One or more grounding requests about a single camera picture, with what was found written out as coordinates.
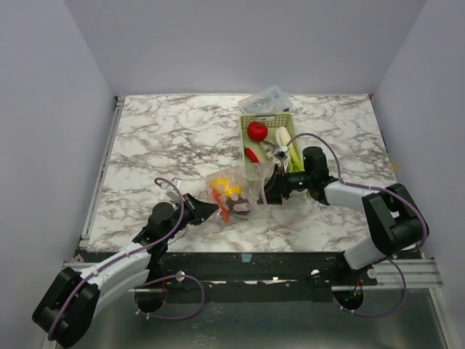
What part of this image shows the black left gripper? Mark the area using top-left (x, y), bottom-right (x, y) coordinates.
top-left (163, 193), bottom-right (219, 241)

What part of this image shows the green fake vegetable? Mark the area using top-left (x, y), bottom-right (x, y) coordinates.
top-left (275, 127), bottom-right (304, 172)

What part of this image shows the clear zip top bag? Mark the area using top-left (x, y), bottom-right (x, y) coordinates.
top-left (206, 162), bottom-right (274, 224)

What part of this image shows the grey fake fish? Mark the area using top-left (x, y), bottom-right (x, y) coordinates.
top-left (259, 140), bottom-right (278, 161)

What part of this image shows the red fake chili pepper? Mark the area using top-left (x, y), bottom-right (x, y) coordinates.
top-left (244, 148), bottom-right (259, 164)

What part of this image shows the red fake apple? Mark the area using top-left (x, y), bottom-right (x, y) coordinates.
top-left (246, 121), bottom-right (268, 143)

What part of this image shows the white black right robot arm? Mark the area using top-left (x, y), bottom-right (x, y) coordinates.
top-left (257, 146), bottom-right (429, 285)

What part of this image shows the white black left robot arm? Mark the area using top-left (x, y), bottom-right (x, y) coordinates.
top-left (32, 194), bottom-right (219, 348)

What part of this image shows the orange fake carrot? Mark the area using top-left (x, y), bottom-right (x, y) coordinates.
top-left (211, 189), bottom-right (229, 223)

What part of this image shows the yellow fake pepper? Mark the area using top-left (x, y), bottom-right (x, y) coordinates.
top-left (209, 177), bottom-right (242, 197)

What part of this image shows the dark purple fake food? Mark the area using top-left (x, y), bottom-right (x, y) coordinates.
top-left (225, 197), bottom-right (251, 216)

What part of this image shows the green perforated plastic basket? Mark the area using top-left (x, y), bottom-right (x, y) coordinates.
top-left (239, 112), bottom-right (296, 181)

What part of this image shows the clear plastic organizer box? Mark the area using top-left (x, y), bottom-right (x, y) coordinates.
top-left (238, 86), bottom-right (293, 114)

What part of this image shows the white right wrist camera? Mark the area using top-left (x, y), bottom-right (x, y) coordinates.
top-left (273, 146), bottom-right (290, 172)

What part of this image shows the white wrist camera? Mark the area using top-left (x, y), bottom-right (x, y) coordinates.
top-left (160, 177), bottom-right (182, 203)
top-left (273, 146), bottom-right (290, 172)

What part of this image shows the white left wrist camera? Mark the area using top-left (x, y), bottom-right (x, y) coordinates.
top-left (160, 177), bottom-right (182, 203)

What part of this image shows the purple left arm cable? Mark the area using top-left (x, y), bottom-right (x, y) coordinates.
top-left (46, 177), bottom-right (206, 342)

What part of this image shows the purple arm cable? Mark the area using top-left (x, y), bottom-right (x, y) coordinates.
top-left (286, 132), bottom-right (432, 318)
top-left (46, 177), bottom-right (206, 342)

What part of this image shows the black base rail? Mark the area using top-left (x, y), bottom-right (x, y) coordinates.
top-left (135, 252), bottom-right (377, 303)

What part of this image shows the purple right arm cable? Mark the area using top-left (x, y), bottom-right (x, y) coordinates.
top-left (286, 132), bottom-right (432, 318)

